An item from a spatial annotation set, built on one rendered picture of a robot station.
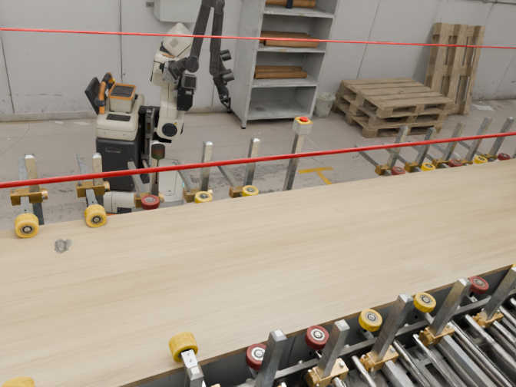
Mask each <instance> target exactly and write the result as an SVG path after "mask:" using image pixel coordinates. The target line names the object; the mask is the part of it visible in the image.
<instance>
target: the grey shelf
mask: <svg viewBox="0 0 516 387"><path fill-rule="evenodd" d="M315 1H316V4H315V7H314V8H304V7H295V6H293V7H292V9H288V8H286V6H285V5H267V4H265V2H266V0H262V1H261V0H242V5H241V11H240V23H239V29H238V35H237V37H251V38H259V37H260V32H261V30H263V31H289V32H302V33H306V34H307V35H311V37H312V38H318V39H319V40H331V38H332V32H333V29H334V25H335V22H336V16H337V13H338V10H339V4H340V1H341V0H315ZM313 19H314V20H313ZM308 23H309V24H308ZM307 26H308V27H307ZM310 33H311V34H310ZM258 35H259V36H258ZM259 41H260V40H257V39H255V40H254V39H237V41H236V52H235V58H234V65H233V76H234V79H235V80H232V82H231V89H230V97H231V102H230V109H228V111H227V113H228V114H231V113H232V111H231V109H232V110H233V112H234V113H235V114H236V115H237V116H238V117H239V118H240V120H241V121H242V125H241V128H242V129H246V121H247V120H256V119H275V118H290V117H309V120H310V121H311V118H312V115H313V109H314V106H315V103H316V97H317V94H318V90H319V85H320V81H321V78H322V75H323V69H324V66H325V63H326V57H327V54H328V50H329V45H330V42H322V41H320V42H319V44H318V45H317V47H316V48H292V47H273V46H264V45H263V43H259ZM305 53H306V54H305ZM299 62H300V63H299ZM255 65H272V66H301V67H302V68H303V69H302V71H306V72H307V77H306V78H271V79H253V76H254V71H255ZM293 90H294V91H293Z"/></svg>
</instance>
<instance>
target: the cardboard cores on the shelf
mask: <svg viewBox="0 0 516 387"><path fill-rule="evenodd" d="M286 2H287V0H266V2H265V4H267V5H285V6H286ZM315 4H316V1H315V0H293V6H295V7H304V8H314V7H315ZM260 38H291V39H311V40H319V39H318V38H312V37H311V35H307V34H306V33H302V32H289V31H263V30H261V32H260ZM259 43H263V45H264V46H273V47H292V48H316V47H317V45H318V44H319V41H280V40H260V41H259ZM306 77H307V72H306V71H302V67H301V66H272V65H255V71H254V76H253V79H271V78H306Z"/></svg>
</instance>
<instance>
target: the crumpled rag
mask: <svg viewBox="0 0 516 387"><path fill-rule="evenodd" d="M73 243H74V242H73V241H72V240H69V239H66V240H63V239H57V240H56V241H55V242H54V245H53V246H54V247H55V252H56V253H60V254H62V253H63V252H65V251H67V250H69V246H71V245H72V244H73Z"/></svg>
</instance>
